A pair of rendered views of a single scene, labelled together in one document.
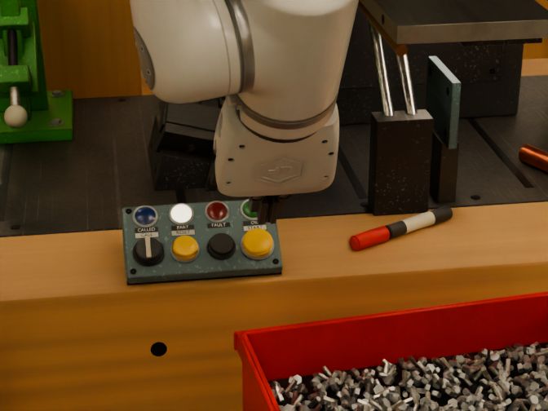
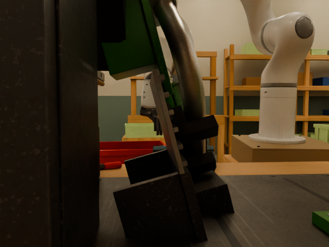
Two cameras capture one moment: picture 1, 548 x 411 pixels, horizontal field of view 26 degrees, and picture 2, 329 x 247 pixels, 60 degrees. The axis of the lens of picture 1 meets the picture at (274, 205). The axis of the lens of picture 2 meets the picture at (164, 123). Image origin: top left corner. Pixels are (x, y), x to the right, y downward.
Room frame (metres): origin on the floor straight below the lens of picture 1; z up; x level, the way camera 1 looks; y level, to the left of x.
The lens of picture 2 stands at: (1.75, 0.09, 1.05)
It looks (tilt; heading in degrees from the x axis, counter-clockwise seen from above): 4 degrees down; 185
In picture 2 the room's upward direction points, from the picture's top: straight up
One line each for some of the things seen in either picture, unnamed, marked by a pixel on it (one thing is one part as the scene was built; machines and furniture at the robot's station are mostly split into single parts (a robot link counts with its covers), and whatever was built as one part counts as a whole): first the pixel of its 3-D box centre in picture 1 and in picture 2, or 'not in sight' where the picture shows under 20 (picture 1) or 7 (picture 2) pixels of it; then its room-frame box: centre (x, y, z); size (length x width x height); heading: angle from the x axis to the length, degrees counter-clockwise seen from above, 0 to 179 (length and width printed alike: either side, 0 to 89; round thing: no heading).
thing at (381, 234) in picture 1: (402, 227); (95, 167); (1.11, -0.13, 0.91); 0.13 x 0.02 x 0.02; 126
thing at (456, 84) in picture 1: (440, 130); not in sight; (1.23, -0.18, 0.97); 0.10 x 0.02 x 0.14; 9
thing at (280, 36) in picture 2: not in sight; (285, 51); (0.75, 0.41, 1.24); 0.19 x 0.12 x 0.24; 17
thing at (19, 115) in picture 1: (15, 100); not in sight; (1.35, 0.31, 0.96); 0.06 x 0.03 x 0.06; 9
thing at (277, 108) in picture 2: not in sight; (277, 113); (0.71, 0.40, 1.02); 0.19 x 0.19 x 0.18
